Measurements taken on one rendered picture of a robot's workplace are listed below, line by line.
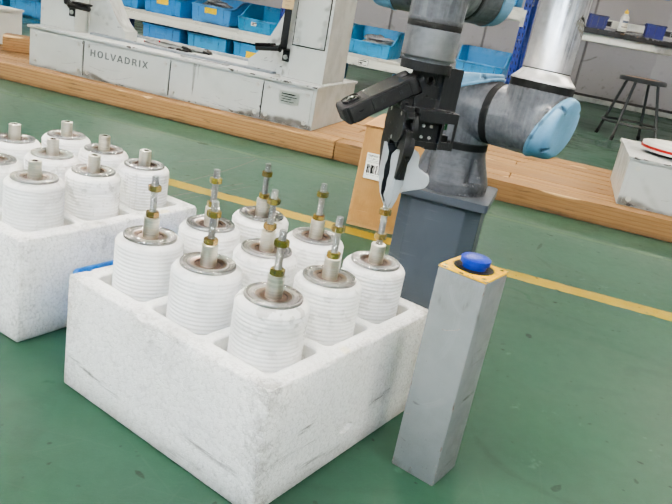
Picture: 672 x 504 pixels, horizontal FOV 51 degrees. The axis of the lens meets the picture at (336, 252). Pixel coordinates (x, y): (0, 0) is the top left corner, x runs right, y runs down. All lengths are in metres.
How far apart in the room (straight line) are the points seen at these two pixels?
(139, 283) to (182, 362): 0.15
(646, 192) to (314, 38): 1.44
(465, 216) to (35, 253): 0.77
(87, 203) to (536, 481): 0.87
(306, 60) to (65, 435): 2.28
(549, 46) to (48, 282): 0.94
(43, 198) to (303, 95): 1.92
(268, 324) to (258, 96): 2.30
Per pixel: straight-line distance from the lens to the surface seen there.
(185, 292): 0.93
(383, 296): 1.05
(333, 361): 0.92
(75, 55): 3.56
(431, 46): 0.98
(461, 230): 1.38
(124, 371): 1.02
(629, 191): 2.87
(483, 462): 1.13
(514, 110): 1.32
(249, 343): 0.87
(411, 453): 1.04
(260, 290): 0.90
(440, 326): 0.95
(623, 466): 1.26
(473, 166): 1.40
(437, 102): 1.02
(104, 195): 1.31
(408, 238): 1.41
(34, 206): 1.24
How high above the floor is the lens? 0.61
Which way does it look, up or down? 19 degrees down
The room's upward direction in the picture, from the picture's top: 11 degrees clockwise
